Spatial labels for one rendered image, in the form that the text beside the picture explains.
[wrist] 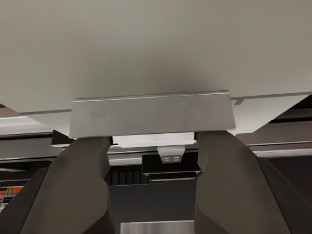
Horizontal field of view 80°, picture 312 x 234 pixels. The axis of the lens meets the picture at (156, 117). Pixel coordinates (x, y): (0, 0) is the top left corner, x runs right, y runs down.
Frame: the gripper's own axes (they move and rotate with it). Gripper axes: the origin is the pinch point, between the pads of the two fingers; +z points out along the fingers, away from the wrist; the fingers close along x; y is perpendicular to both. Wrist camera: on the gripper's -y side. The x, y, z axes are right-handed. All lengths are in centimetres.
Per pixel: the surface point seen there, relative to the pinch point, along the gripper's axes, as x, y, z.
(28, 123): -15.1, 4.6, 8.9
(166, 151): 1.3, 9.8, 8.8
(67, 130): -7.2, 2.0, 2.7
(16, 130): -18.3, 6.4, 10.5
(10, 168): -27.6, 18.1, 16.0
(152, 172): -1.3, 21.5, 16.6
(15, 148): -35.3, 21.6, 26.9
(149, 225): -1.0, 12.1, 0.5
